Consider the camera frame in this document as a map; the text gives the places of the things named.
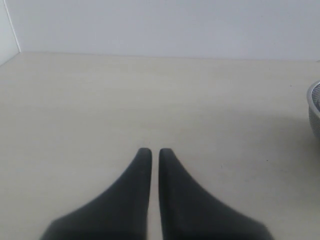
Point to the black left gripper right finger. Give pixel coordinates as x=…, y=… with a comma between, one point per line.
x=189, y=212

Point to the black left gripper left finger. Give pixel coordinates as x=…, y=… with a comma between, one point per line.
x=119, y=213

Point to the steel mesh strainer bowl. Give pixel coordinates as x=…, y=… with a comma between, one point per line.
x=313, y=101

